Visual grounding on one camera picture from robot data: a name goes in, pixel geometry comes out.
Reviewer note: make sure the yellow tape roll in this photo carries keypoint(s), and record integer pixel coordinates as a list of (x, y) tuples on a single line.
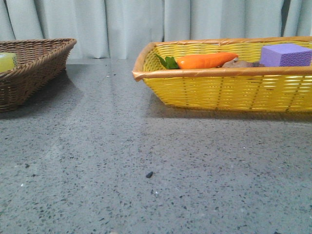
[(8, 61)]

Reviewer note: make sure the orange toy carrot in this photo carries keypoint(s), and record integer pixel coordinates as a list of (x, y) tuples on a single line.
[(197, 61)]

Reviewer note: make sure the purple foam block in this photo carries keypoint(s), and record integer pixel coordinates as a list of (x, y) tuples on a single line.
[(285, 55)]

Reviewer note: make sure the brown wicker basket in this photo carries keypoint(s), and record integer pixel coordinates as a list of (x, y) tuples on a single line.
[(38, 62)]

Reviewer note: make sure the small black debris chunk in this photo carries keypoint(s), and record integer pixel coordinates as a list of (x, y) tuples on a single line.
[(150, 174)]

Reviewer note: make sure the brown lumpy toy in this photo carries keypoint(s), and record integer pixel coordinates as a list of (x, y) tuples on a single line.
[(237, 63)]

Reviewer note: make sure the white curtain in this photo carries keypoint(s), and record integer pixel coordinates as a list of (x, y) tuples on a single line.
[(121, 28)]

